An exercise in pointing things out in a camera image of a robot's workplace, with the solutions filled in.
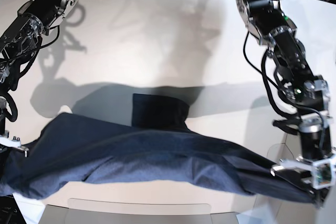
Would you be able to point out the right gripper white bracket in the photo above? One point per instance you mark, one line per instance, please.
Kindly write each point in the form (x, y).
(8, 143)

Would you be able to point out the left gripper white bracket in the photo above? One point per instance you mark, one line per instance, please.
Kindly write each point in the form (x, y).
(300, 164)

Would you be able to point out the dark blue t-shirt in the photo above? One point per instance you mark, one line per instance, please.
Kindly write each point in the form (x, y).
(156, 146)

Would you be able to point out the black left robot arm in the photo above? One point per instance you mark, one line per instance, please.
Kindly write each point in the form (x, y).
(297, 86)

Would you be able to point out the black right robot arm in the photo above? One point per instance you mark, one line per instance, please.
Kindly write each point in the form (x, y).
(20, 45)

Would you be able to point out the grey front partition panel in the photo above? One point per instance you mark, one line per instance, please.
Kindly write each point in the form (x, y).
(108, 212)

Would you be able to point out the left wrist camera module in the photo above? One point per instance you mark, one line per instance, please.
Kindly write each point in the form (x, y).
(323, 174)

